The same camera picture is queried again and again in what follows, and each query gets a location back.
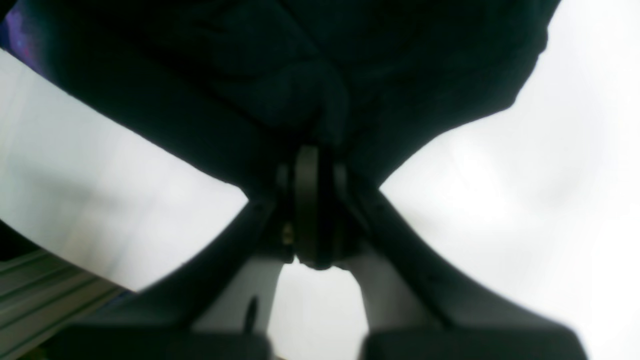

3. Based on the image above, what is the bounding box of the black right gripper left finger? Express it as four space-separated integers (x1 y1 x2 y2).
48 190 296 360

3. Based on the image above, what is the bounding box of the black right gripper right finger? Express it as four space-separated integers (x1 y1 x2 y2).
300 145 591 360

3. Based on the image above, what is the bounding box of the black printed T-shirt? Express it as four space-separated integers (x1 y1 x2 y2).
1 0 559 195

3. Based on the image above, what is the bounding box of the aluminium table frame rail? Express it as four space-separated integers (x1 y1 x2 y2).
0 250 125 360

